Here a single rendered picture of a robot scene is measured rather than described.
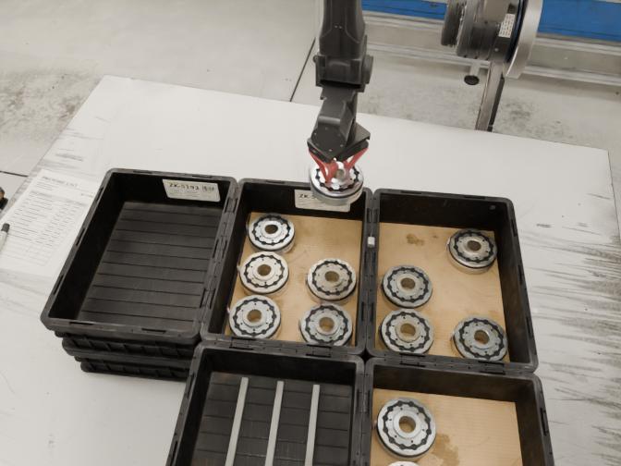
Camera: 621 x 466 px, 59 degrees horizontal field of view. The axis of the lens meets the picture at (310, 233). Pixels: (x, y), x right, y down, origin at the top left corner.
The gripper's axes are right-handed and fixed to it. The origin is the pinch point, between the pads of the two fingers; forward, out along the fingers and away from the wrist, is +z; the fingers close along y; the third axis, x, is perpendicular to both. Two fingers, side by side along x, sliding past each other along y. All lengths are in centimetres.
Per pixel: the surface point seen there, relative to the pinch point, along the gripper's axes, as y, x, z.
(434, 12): 153, 101, 71
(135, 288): -40.6, 17.5, 22.5
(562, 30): 190, 53, 72
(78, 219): -41, 55, 35
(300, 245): -6.4, 4.0, 22.6
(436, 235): 19.3, -13.3, 22.7
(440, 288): 9.5, -23.4, 22.7
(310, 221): -0.3, 7.9, 22.6
